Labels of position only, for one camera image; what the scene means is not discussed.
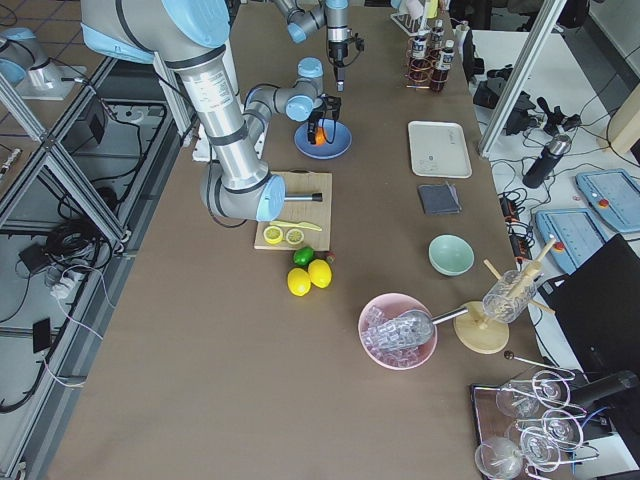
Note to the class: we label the orange fruit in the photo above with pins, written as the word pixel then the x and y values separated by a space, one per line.
pixel 319 137

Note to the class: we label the blue plate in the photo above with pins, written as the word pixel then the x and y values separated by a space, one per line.
pixel 339 140

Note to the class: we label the dark syrup bottle left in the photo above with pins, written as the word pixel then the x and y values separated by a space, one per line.
pixel 418 65

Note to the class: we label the dark syrup bottle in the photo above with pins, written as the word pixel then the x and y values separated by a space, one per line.
pixel 436 39
pixel 418 65
pixel 442 66

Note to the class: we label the dark syrup bottle back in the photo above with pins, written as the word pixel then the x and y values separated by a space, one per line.
pixel 436 39

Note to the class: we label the dark syrup bottle front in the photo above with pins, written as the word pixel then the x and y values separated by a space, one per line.
pixel 442 66

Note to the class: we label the white tray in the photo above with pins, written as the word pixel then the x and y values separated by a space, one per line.
pixel 438 149

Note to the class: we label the wooden cutting board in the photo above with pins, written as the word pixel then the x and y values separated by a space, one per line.
pixel 317 213

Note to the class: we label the yellow plastic knife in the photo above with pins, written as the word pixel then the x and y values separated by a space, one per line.
pixel 300 225

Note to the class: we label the lemon half right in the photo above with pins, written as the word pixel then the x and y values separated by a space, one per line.
pixel 294 236

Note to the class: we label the lemon half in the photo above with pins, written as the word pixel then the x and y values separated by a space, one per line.
pixel 273 235
pixel 294 236

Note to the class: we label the lemon half left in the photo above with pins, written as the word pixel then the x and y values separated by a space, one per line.
pixel 273 235

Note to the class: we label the dark grey folded cloth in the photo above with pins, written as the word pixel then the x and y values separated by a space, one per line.
pixel 439 199

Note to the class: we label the green lime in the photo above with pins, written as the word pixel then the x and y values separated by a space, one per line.
pixel 303 256

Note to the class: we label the yellow lemon right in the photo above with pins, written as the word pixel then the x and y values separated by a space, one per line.
pixel 320 273

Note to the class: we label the yellow lemon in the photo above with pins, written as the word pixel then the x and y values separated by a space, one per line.
pixel 298 282
pixel 320 273

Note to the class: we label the yellow lemon left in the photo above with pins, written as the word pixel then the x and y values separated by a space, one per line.
pixel 298 282

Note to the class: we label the mint green bowl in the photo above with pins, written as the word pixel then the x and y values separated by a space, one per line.
pixel 450 255

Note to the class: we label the pink bowl with ice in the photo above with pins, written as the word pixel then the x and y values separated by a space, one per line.
pixel 377 312

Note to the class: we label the black thermos bottle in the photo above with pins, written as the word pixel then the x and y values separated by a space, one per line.
pixel 549 157

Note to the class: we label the metal ice scoop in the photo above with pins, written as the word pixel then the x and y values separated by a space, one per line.
pixel 425 322

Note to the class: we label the clear textured glass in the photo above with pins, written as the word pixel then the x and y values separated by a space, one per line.
pixel 509 296

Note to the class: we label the wooden cup stand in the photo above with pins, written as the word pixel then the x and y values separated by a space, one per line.
pixel 477 331

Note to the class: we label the blue teach pendant lower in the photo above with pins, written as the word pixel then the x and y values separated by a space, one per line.
pixel 577 232

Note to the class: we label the blue teach pendant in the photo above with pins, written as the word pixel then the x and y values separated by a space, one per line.
pixel 577 232
pixel 614 195

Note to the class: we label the blue teach pendant upper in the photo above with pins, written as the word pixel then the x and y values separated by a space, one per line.
pixel 614 195

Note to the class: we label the metal bar spoon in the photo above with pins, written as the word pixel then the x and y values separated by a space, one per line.
pixel 510 355

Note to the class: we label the black power adapter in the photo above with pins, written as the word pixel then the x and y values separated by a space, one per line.
pixel 34 258

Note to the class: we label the black laptop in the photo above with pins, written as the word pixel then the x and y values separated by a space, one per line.
pixel 597 307

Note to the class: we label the wine glass upper left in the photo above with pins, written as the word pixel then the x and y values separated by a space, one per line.
pixel 516 399

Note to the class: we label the wine glass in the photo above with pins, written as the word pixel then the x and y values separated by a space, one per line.
pixel 563 428
pixel 550 389
pixel 516 399
pixel 498 458
pixel 539 449

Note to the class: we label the wine glass upper right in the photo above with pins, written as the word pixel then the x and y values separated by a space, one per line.
pixel 550 389

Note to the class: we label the wine glass bottom left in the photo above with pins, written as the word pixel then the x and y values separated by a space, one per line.
pixel 498 458

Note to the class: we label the wine glass lower middle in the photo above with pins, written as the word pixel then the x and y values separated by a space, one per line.
pixel 539 449

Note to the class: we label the copper wire bottle rack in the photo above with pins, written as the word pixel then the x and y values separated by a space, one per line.
pixel 426 84

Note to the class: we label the black handled knife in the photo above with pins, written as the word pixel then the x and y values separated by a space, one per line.
pixel 311 197

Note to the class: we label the aluminium frame post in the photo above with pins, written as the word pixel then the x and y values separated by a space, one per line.
pixel 542 27

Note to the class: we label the white wire glass rack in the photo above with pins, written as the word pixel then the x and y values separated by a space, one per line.
pixel 490 422

